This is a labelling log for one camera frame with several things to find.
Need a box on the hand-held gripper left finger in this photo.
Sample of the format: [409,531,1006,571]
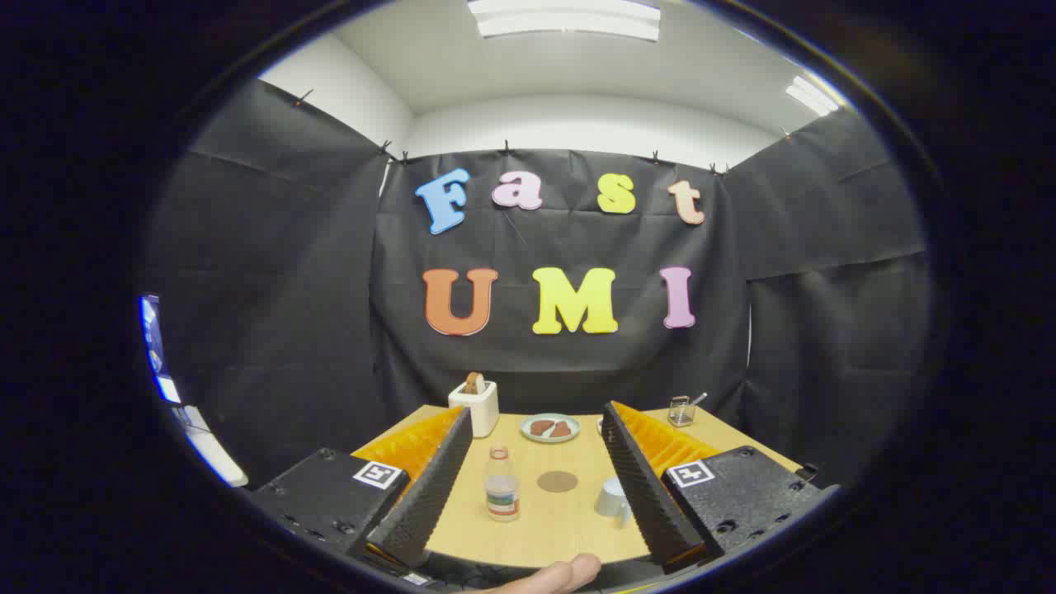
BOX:
[252,406,474,568]

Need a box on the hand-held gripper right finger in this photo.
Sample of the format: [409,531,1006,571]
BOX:
[601,401,826,573]

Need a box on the clear juice bottle red ring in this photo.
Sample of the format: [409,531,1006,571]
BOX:
[483,446,521,523]

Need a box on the long ceiling light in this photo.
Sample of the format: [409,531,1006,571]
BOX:
[467,0,662,42]

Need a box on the small ceiling light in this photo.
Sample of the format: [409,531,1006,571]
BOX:
[785,76,841,116]

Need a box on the wooden table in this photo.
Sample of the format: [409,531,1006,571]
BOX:
[351,404,805,570]

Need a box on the pale green plate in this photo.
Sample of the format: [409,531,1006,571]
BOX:
[520,413,582,444]

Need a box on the pale blue cup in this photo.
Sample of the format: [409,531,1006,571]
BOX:
[595,476,634,527]

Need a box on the white toaster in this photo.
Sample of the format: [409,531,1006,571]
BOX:
[448,380,500,438]

